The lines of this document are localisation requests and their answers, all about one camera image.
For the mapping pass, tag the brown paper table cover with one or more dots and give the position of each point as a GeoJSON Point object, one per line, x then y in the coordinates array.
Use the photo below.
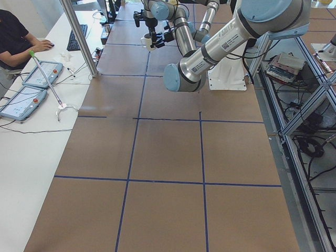
{"type": "Point", "coordinates": [146, 169]}

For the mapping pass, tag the lower teach pendant tablet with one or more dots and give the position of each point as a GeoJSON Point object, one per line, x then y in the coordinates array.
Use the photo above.
{"type": "Point", "coordinates": [23, 104]}

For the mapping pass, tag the grey aluminium post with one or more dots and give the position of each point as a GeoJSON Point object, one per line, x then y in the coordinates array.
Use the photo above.
{"type": "Point", "coordinates": [75, 26]}

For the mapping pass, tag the long grabber reach tool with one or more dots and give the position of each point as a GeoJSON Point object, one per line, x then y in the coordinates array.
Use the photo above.
{"type": "Point", "coordinates": [62, 106]}

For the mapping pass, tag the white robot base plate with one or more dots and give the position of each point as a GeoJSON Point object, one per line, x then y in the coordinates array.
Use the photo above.
{"type": "Point", "coordinates": [228, 74]}

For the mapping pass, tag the metal cup on desk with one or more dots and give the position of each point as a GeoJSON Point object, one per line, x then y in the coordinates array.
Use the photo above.
{"type": "Point", "coordinates": [107, 28]}

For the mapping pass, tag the stack of books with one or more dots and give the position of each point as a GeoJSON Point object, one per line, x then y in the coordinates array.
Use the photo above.
{"type": "Point", "coordinates": [285, 67]}

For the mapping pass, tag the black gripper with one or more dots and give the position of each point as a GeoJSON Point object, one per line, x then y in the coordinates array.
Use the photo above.
{"type": "Point", "coordinates": [150, 24]}
{"type": "Point", "coordinates": [167, 36]}

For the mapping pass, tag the seated person dark shirt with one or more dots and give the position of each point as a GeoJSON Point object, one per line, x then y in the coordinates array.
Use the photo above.
{"type": "Point", "coordinates": [17, 41]}

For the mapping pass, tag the white ribbed HOME mug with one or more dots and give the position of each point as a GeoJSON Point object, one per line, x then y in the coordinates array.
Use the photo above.
{"type": "Point", "coordinates": [147, 44]}

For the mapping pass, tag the aluminium frame rack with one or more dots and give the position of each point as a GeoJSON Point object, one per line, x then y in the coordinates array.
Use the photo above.
{"type": "Point", "coordinates": [301, 117]}

